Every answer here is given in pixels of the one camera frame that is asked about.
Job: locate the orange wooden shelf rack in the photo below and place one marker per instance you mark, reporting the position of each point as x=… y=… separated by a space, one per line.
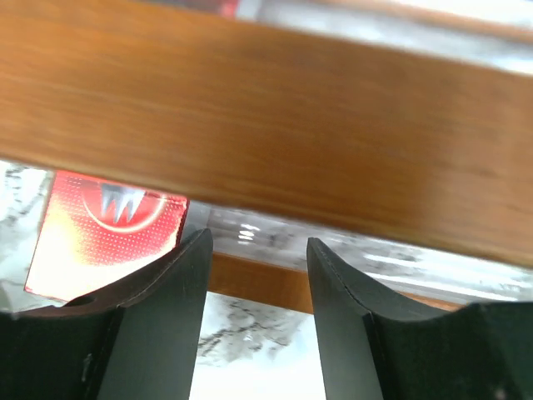
x=395 y=122

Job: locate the red toothpaste box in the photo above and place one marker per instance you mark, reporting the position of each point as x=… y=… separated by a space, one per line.
x=96 y=231

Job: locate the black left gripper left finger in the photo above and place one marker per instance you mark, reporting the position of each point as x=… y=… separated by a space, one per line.
x=135 y=338

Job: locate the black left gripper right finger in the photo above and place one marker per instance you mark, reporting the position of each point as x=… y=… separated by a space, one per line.
x=376 y=343

